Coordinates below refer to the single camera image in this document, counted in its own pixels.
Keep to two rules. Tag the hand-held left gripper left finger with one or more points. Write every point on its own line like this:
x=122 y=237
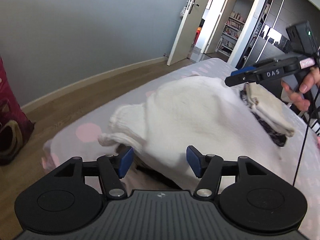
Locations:
x=126 y=161

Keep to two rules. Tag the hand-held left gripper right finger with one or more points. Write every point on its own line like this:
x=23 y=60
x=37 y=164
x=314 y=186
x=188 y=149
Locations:
x=194 y=161

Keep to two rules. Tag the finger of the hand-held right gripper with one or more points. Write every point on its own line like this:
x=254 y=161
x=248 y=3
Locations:
x=237 y=81
x=240 y=72

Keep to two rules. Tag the white crinkle top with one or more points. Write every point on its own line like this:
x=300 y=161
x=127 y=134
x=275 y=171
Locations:
x=187 y=117

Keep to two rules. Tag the person's right hand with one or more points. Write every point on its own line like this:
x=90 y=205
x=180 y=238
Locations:
x=311 y=80

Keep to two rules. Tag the beige folded garment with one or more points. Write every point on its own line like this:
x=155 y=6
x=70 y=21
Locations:
x=270 y=107

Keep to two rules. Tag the bookshelf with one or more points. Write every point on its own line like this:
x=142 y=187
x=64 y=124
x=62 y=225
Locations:
x=232 y=30

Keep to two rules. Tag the grey pink-dotted bed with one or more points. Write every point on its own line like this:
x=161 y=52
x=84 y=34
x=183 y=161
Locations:
x=75 y=142

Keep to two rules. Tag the orange stool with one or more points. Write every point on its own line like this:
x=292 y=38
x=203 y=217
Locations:
x=198 y=36

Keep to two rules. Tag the dark patterned folded garment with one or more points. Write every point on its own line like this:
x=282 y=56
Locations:
x=272 y=135

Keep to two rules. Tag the white door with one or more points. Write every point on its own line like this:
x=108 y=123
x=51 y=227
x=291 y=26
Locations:
x=185 y=35

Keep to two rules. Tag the dark sliding wardrobe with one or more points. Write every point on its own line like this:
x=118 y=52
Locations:
x=295 y=5

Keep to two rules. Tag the dark red patterned bag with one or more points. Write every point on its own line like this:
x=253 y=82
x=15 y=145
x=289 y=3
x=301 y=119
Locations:
x=12 y=130

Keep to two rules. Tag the white door frame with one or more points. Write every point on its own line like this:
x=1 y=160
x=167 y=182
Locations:
x=252 y=17

